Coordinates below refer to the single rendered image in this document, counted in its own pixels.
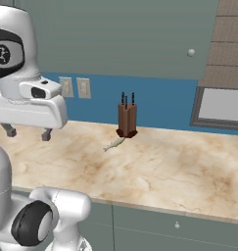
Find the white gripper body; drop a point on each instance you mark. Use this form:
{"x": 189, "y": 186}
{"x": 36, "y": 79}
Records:
{"x": 32, "y": 112}

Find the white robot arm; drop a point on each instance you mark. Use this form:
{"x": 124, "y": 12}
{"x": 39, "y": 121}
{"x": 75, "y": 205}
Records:
{"x": 16, "y": 39}

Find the grey-green base cabinet front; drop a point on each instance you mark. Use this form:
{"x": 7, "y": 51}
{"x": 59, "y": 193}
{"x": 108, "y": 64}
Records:
{"x": 99, "y": 228}

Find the white round cabinet knob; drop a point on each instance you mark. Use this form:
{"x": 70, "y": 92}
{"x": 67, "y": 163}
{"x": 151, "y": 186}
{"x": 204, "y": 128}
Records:
{"x": 191, "y": 52}

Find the small silver fish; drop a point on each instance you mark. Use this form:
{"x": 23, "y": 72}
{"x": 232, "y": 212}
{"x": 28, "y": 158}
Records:
{"x": 114, "y": 144}

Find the brown wooden knife block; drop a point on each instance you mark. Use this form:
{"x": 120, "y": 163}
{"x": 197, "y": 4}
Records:
{"x": 127, "y": 121}

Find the white round drawer knob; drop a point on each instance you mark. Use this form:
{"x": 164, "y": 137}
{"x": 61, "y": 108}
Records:
{"x": 177, "y": 225}

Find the grey-green drawer front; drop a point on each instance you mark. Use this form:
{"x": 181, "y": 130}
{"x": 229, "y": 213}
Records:
{"x": 189, "y": 235}

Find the beige wall switch plate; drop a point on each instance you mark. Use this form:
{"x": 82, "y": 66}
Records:
{"x": 67, "y": 87}

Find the beige wall outlet plate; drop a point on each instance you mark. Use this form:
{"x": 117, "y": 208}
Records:
{"x": 84, "y": 88}

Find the grey-green wall cabinet door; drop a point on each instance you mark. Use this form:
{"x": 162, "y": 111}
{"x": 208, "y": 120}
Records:
{"x": 117, "y": 36}

